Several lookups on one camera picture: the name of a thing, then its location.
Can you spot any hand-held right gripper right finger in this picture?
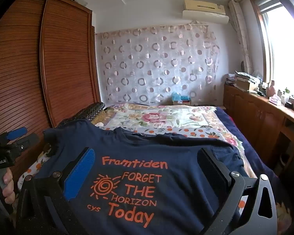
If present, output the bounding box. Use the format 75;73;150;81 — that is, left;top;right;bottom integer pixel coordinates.
197;147;278;235

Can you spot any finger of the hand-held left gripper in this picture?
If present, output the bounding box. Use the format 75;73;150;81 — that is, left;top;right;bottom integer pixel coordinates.
0;127;28;145
5;134;40;155

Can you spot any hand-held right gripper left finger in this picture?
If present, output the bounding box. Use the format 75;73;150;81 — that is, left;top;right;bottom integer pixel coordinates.
16;147;96;235

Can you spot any navy t-shirt with orange print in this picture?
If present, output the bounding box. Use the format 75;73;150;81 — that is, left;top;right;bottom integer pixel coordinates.
35;119;250;235

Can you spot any person's left hand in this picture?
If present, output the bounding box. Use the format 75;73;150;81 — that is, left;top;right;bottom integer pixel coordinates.
0;170;15;205

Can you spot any navy blanket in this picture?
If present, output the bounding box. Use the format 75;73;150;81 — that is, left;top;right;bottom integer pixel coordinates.
214;106;292;211

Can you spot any orange fruit print bedsheet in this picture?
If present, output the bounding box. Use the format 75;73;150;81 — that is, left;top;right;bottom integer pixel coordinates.
18;124;248;216

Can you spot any navy medallion-patterned cushion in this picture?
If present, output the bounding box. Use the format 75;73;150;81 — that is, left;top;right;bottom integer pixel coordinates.
55;101;106;129

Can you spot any wooden sideboard cabinet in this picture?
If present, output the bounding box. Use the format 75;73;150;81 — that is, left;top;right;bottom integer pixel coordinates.
223;83;294;177

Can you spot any floral quilt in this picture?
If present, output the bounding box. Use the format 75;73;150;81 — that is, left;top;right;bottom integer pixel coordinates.
95;103;245;152

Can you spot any wooden slatted wardrobe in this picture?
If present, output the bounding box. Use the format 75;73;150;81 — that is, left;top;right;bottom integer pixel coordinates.
0;0;101;191

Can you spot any stack of books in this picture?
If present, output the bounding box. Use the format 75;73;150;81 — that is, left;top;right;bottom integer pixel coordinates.
225;71;262;91

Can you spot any pink tissue packet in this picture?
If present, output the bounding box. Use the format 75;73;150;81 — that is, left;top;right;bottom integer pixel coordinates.
269;95;282;106

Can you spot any pink figurine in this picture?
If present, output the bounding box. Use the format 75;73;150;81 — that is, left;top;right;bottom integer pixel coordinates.
267;80;277;96

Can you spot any sheer circle-patterned curtain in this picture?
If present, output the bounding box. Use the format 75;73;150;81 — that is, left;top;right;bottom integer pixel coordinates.
95;22;221;106

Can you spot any floral pipe cover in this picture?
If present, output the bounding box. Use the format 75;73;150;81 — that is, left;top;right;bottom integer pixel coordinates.
229;0;254;72

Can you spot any window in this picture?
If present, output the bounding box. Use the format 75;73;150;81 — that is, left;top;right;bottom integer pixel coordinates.
251;0;294;101

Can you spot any wall air conditioner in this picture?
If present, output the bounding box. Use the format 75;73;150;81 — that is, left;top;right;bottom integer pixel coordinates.
182;0;229;25

